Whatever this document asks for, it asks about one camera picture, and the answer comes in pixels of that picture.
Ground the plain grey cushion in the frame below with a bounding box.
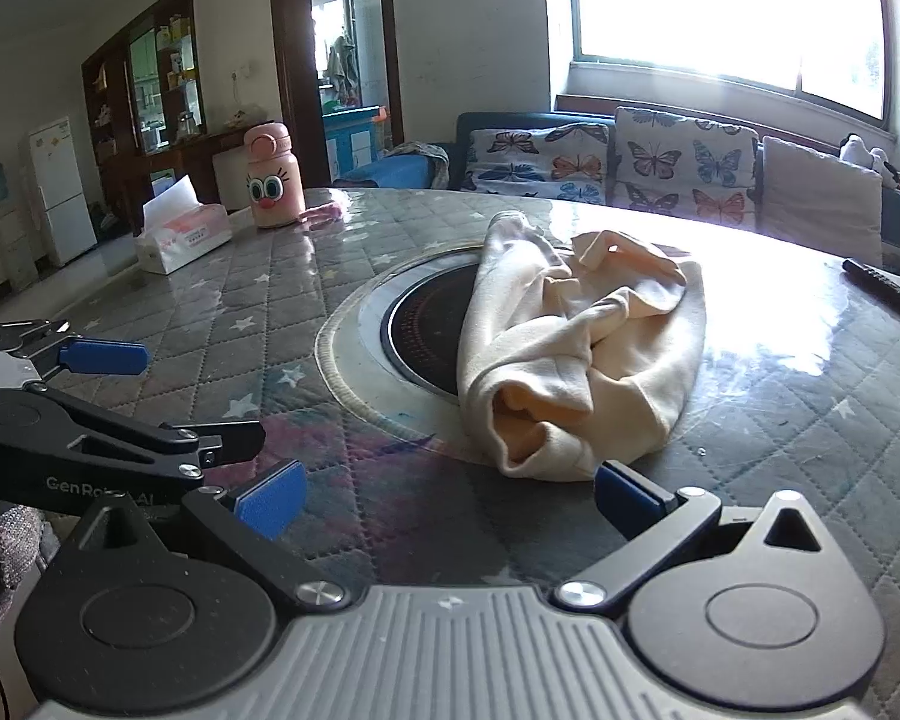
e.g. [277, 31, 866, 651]
[761, 136, 884, 267]

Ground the patterned grey cloth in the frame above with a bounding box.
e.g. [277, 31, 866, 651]
[382, 141, 451, 188]

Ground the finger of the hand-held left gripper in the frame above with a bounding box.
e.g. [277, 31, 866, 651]
[0, 319, 149, 383]
[45, 388, 267, 479]

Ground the white refrigerator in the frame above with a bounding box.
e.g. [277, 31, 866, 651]
[28, 118, 98, 267]

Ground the pink white tissue pack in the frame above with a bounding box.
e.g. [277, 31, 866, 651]
[135, 175, 233, 276]

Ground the cream knit garment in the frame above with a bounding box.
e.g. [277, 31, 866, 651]
[456, 210, 710, 482]

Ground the dark wooden display cabinet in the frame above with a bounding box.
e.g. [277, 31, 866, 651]
[81, 0, 248, 237]

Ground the pink cartoon face water bottle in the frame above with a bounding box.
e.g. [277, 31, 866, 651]
[242, 121, 306, 231]

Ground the person's left hand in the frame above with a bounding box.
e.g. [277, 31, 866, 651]
[0, 506, 62, 653]

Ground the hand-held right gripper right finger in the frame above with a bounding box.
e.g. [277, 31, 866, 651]
[553, 460, 848, 612]

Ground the large bright window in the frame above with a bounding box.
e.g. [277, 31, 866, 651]
[544, 0, 900, 121]

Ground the black remote control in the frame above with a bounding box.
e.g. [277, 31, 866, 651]
[842, 259, 900, 323]

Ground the white black plush toy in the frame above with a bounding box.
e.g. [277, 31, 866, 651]
[840, 133, 900, 188]

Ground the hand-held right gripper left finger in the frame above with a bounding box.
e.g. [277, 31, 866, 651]
[58, 459, 352, 611]

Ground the butterfly print cushion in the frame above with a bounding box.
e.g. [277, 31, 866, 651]
[466, 124, 612, 203]
[613, 106, 762, 233]

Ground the round built-in hot plate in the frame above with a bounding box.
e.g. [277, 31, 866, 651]
[315, 238, 578, 462]

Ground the white water dispenser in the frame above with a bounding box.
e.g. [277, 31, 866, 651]
[0, 165, 38, 290]

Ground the dark wooden door frame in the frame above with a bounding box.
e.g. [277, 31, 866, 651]
[268, 0, 406, 188]

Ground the blue plastic cabinet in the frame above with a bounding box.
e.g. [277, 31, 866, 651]
[322, 106, 391, 181]

